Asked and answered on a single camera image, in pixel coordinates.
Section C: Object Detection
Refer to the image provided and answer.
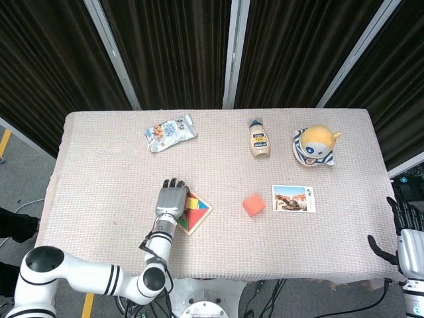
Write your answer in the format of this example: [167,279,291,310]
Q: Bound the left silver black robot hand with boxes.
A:
[154,178,191,219]

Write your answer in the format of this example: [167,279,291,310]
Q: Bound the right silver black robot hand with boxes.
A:
[367,196,424,276]

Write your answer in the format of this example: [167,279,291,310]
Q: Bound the beige mayonnaise bottle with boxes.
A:
[248,118,272,160]

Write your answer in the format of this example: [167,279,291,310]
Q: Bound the silver snack bag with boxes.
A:
[143,113,198,154]

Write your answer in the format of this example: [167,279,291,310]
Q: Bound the black fabric object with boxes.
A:
[0,207,40,240]

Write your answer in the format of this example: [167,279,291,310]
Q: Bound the yellow plush toy striped shirt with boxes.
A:
[291,125,342,169]

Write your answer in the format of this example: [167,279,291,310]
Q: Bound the black equipment pile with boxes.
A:
[390,167,424,216]

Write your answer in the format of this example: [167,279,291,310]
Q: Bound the grey floor cable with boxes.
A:
[15,197,46,215]

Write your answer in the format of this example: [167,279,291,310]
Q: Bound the grey metal rail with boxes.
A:
[387,160,424,179]
[0,116,57,160]

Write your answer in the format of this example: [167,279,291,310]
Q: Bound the photo postcard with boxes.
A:
[272,184,317,213]

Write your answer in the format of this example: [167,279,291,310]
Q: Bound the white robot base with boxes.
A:
[165,277,246,318]

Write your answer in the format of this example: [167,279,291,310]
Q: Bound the orange cube block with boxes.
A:
[242,193,266,218]

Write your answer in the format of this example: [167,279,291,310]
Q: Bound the grey metal post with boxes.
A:
[316,0,403,109]
[221,0,251,109]
[82,0,142,111]

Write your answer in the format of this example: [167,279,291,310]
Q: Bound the black curtain panel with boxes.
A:
[326,0,424,172]
[0,0,133,158]
[235,0,387,109]
[101,0,233,110]

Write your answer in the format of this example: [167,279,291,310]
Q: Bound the red large triangle piece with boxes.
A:
[189,209,210,233]

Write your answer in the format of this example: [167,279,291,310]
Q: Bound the beige woven tablecloth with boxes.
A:
[34,108,403,286]

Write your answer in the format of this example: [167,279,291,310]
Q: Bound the wooden tangram puzzle tray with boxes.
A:
[175,188,214,237]

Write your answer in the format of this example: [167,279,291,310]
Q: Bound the black cable bundle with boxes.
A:
[243,278,289,318]
[115,293,176,318]

